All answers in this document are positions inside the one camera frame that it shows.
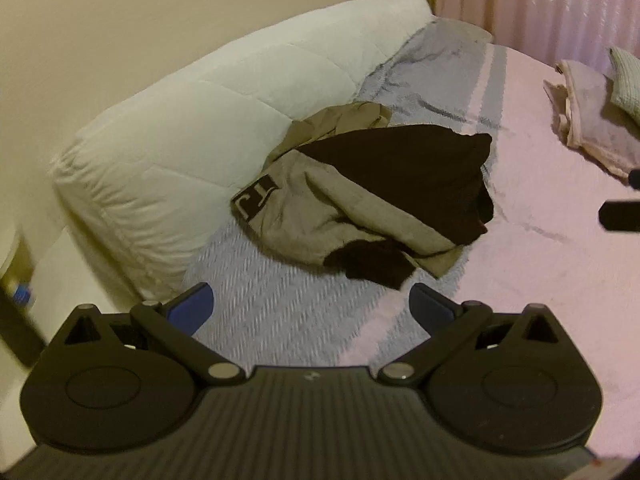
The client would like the grey and black TJC sweater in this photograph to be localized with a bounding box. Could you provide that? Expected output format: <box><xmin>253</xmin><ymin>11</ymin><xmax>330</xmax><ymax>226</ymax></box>
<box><xmin>231</xmin><ymin>102</ymin><xmax>494</xmax><ymax>289</ymax></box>

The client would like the pink grey bedspread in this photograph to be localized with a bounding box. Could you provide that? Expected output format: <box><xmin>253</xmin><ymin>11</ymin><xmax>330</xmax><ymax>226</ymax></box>
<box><xmin>180</xmin><ymin>16</ymin><xmax>640</xmax><ymax>461</ymax></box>

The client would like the white bedside table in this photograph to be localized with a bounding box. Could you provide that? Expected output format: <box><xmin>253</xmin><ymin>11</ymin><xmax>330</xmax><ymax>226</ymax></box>
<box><xmin>1</xmin><ymin>230</ymin><xmax>119</xmax><ymax>469</ymax></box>

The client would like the green knitted cushion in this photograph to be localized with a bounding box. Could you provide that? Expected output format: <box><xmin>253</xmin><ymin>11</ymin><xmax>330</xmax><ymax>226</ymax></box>
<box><xmin>608</xmin><ymin>47</ymin><xmax>640</xmax><ymax>124</ymax></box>

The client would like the white quilted pillow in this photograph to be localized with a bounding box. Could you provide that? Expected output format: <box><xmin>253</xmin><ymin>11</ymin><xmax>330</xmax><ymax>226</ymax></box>
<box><xmin>51</xmin><ymin>0</ymin><xmax>434</xmax><ymax>306</ymax></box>

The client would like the blue capped bottle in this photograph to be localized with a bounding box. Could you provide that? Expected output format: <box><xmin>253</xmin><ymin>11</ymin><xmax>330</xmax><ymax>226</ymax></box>
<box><xmin>8</xmin><ymin>282</ymin><xmax>32</xmax><ymax>308</ymax></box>

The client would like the pink curtain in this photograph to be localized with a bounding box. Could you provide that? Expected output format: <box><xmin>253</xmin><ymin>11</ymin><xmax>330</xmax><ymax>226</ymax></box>
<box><xmin>427</xmin><ymin>0</ymin><xmax>639</xmax><ymax>72</ymax></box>

